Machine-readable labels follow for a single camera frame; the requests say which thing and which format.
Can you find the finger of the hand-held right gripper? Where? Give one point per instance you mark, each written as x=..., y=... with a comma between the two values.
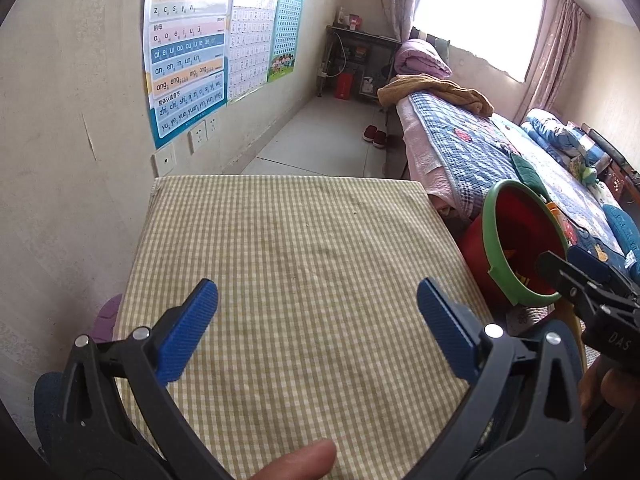
x=595, y=260
x=570, y=280

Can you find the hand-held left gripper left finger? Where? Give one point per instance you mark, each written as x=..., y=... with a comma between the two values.
x=187, y=330

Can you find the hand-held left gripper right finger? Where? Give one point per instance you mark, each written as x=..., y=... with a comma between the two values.
x=450, y=330

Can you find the red bin with green rim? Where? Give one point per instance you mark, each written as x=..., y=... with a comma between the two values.
x=520, y=230

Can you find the person's right hand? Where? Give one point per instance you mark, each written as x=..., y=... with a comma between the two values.
x=620, y=390

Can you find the person's left hand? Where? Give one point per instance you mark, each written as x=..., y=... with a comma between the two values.
x=300, y=460

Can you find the blue cushion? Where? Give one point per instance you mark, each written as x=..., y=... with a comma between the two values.
x=625, y=235

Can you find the dark wooden nightstand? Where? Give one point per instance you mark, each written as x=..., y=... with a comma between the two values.
x=620, y=170

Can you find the green leaf cushion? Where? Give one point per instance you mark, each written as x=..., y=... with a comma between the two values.
x=530, y=169

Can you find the blue patterned pillow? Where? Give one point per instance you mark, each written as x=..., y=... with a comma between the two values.
x=555, y=132

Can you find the bed with quilt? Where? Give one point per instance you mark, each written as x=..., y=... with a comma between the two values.
x=465, y=145

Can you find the pink bed sheet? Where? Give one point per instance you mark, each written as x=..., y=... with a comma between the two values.
x=420, y=155

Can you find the red slipper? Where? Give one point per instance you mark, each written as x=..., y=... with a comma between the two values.
x=380, y=140
x=370, y=134

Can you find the yellow blanket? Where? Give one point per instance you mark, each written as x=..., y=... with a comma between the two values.
x=430, y=90

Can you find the folded pink duvet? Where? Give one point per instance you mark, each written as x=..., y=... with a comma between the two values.
x=422, y=57

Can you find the window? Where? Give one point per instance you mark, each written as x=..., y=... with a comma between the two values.
x=480, y=10

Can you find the dark metal shelf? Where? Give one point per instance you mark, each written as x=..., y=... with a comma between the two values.
x=370, y=45

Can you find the red white small box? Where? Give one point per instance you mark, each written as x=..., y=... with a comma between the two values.
x=355, y=22

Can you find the white bottle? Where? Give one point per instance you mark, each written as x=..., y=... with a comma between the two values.
x=341, y=16

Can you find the white round-hole wall socket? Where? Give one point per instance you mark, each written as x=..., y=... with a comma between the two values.
x=164, y=160

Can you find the blue letter wall poster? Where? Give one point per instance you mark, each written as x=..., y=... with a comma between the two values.
x=185, y=45

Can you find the white chart wall poster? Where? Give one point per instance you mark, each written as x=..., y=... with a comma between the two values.
x=250, y=30

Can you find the green chart wall poster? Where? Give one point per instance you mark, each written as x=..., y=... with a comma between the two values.
x=285, y=30

